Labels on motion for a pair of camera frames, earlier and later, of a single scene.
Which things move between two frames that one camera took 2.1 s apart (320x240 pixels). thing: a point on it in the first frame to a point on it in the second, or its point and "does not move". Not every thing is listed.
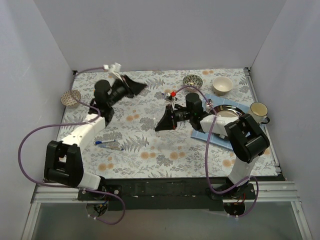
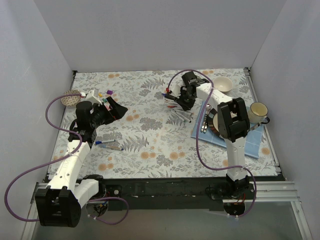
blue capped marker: x=99 y=142 does not move
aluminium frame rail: x=265 y=191 does not move
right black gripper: x=170 y=117 to x=186 y=95
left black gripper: x=125 y=85 to x=107 y=111
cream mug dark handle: x=259 y=111 does not move
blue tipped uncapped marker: x=101 y=145 does not move
